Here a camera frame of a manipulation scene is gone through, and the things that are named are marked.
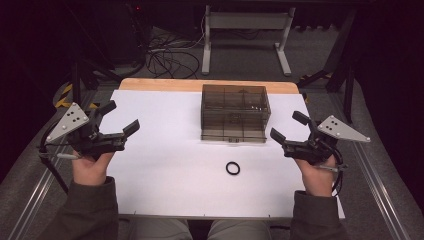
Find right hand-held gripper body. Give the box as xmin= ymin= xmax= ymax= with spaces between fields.
xmin=282 ymin=114 xmax=372 ymax=166

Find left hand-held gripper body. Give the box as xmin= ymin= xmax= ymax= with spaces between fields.
xmin=45 ymin=102 xmax=128 ymax=161

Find tinted transparent storage box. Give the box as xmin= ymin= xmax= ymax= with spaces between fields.
xmin=200 ymin=83 xmax=272 ymax=144

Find black rubber ring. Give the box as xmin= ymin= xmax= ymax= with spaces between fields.
xmin=225 ymin=161 xmax=241 ymax=176

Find person's right hand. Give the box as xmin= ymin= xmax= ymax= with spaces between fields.
xmin=294 ymin=154 xmax=338 ymax=198

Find person's left hand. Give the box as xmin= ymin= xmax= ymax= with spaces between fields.
xmin=71 ymin=150 xmax=116 ymax=187

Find yellow black hazard tape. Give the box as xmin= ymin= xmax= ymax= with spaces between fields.
xmin=54 ymin=83 xmax=101 ymax=110

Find black metal stand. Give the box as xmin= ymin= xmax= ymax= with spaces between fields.
xmin=68 ymin=58 xmax=124 ymax=111
xmin=296 ymin=9 xmax=358 ymax=124

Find white table sheet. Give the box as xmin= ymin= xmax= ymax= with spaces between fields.
xmin=99 ymin=89 xmax=346 ymax=220

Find dark equipment cabinet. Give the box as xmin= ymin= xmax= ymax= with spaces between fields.
xmin=108 ymin=2 xmax=152 ymax=65

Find person's right leg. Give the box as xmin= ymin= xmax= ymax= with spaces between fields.
xmin=206 ymin=219 xmax=273 ymax=240

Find person's leg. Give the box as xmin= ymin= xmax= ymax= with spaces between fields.
xmin=128 ymin=218 xmax=194 ymax=240
xmin=206 ymin=219 xmax=273 ymax=240

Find person's left leg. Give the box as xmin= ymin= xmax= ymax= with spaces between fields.
xmin=128 ymin=218 xmax=194 ymax=240

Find right hand-held gripper cable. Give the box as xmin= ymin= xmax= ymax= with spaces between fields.
xmin=316 ymin=146 xmax=350 ymax=198

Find hand-held gripper cable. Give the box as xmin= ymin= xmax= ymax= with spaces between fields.
xmin=316 ymin=146 xmax=350 ymax=198
xmin=37 ymin=119 xmax=82 ymax=195

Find left hand-held gripper cable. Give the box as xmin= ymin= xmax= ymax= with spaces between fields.
xmin=37 ymin=119 xmax=82 ymax=195

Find aluminium floor rail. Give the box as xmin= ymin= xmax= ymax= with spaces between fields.
xmin=5 ymin=139 xmax=69 ymax=240
xmin=351 ymin=142 xmax=412 ymax=240

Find bundle of floor cables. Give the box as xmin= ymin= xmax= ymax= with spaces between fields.
xmin=145 ymin=28 xmax=205 ymax=80

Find white metal desk frame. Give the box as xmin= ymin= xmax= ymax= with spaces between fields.
xmin=200 ymin=4 xmax=297 ymax=77

